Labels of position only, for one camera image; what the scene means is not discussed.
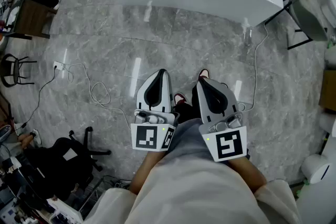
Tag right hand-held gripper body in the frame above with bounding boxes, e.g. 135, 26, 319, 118
198, 111, 248, 163

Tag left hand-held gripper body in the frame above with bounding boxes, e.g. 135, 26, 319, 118
130, 109, 181, 152

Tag person's left forearm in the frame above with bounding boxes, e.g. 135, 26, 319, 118
130, 148, 169, 195

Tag person's right forearm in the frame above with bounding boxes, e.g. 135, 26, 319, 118
227, 156, 268, 194

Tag person's left red white sneaker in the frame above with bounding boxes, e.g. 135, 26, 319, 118
173, 92, 187, 106

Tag person's red white sneaker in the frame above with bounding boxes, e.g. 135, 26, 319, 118
198, 68, 211, 81
173, 92, 187, 106

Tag person's black trousers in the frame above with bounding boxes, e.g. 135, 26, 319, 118
173, 82, 229, 126

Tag person's right red white sneaker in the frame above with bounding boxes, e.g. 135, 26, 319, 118
198, 68, 211, 81

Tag person's grey shirt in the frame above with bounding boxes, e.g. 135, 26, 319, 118
125, 118, 263, 224

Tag person's cream jacket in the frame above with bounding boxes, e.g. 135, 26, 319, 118
83, 178, 302, 224

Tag white cylindrical bin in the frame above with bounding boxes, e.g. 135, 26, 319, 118
301, 154, 332, 184
319, 112, 336, 137

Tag black office chair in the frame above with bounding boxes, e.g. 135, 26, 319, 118
25, 126, 111, 201

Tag brown box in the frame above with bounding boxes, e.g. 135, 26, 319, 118
319, 69, 336, 113

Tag black round stool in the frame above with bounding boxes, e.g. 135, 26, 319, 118
1, 54, 37, 88

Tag dark wooden table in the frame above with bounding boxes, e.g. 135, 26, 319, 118
5, 0, 56, 40

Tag thin white charger cable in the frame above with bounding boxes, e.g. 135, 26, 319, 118
237, 22, 269, 113

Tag white looping cable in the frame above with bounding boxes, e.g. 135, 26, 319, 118
62, 62, 133, 125

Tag black floor cable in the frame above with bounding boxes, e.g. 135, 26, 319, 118
15, 67, 58, 129

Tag black frame grey chair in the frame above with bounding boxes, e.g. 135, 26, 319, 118
264, 0, 329, 50

